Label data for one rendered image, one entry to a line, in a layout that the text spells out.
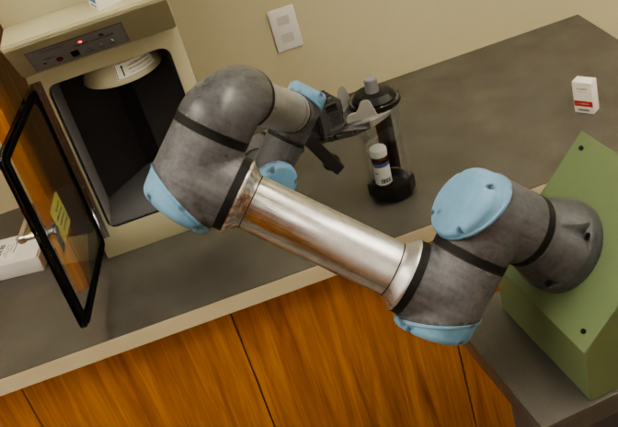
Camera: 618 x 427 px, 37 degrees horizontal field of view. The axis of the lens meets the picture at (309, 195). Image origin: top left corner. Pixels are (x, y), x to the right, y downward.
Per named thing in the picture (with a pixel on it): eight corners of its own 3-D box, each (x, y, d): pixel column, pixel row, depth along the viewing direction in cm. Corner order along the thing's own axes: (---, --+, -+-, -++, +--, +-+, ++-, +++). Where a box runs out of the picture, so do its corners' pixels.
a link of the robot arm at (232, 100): (197, 35, 131) (289, 75, 179) (165, 106, 133) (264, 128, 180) (268, 69, 129) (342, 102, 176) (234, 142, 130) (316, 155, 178)
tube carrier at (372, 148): (398, 167, 209) (382, 80, 199) (426, 183, 201) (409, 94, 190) (358, 186, 206) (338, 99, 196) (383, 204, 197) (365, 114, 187)
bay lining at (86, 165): (104, 177, 229) (47, 47, 211) (204, 143, 231) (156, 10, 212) (108, 226, 208) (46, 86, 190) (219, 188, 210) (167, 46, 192)
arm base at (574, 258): (620, 238, 138) (575, 216, 134) (556, 313, 144) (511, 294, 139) (570, 184, 150) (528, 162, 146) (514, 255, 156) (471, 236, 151)
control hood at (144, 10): (22, 75, 187) (1, 28, 182) (176, 23, 190) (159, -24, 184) (20, 96, 177) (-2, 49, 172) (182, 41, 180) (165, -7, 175)
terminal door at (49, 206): (105, 243, 208) (32, 84, 187) (85, 331, 181) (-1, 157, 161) (101, 244, 208) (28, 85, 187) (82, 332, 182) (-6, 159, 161)
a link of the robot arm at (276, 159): (280, 141, 168) (257, 124, 177) (254, 196, 170) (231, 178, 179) (314, 155, 173) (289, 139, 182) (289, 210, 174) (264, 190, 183)
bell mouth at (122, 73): (82, 68, 209) (73, 46, 206) (158, 42, 210) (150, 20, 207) (85, 98, 194) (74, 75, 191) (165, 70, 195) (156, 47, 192)
